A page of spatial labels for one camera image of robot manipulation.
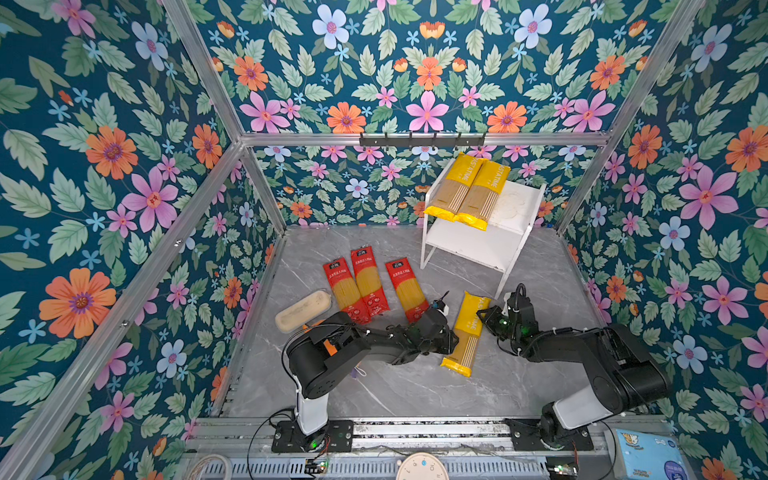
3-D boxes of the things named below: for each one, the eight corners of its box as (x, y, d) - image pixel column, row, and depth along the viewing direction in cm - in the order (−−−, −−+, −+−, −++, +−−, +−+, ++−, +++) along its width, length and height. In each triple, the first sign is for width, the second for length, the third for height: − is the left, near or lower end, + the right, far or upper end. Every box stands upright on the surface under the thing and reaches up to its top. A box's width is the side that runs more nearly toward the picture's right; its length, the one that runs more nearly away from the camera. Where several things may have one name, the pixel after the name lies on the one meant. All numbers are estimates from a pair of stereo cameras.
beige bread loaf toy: (283, 338, 93) (279, 332, 89) (275, 322, 96) (271, 316, 93) (337, 307, 100) (335, 300, 96) (328, 293, 103) (325, 286, 100)
